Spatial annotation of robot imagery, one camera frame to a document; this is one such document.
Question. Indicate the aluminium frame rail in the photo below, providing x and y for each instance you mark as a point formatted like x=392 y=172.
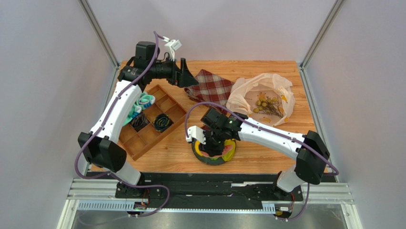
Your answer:
x=97 y=195

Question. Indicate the wooden compartment tray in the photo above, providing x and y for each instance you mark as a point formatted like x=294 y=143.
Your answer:
x=138 y=137

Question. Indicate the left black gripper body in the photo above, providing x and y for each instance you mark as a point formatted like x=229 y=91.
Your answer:
x=177 y=78

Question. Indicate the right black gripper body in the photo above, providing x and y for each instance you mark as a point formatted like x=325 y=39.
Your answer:
x=214 y=146

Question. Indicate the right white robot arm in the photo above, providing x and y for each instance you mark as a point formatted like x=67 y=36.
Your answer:
x=307 y=150

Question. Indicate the yellow fake banana piece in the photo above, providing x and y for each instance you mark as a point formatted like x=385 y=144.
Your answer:
x=229 y=150

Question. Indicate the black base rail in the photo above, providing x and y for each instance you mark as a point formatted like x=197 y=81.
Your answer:
x=206 y=191

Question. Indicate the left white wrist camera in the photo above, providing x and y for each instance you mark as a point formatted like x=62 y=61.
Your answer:
x=171 y=47

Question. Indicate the red fake watermelon slice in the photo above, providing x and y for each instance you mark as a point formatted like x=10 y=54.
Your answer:
x=219 y=155

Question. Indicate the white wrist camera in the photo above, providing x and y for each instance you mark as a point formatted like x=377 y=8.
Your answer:
x=171 y=47
x=195 y=133

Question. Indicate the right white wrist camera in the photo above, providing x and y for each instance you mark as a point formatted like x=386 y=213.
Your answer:
x=195 y=133

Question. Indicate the blue ceramic plate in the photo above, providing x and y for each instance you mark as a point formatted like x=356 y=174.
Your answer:
x=208 y=160

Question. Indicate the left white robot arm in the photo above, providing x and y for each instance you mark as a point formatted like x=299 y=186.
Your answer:
x=99 y=146

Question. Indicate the red plaid cloth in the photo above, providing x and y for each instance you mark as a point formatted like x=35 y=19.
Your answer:
x=211 y=88

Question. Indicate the yellow fake fruit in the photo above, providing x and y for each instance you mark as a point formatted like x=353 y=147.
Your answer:
x=196 y=147

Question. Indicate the translucent plastic bag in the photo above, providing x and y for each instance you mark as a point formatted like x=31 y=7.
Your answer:
x=245 y=92

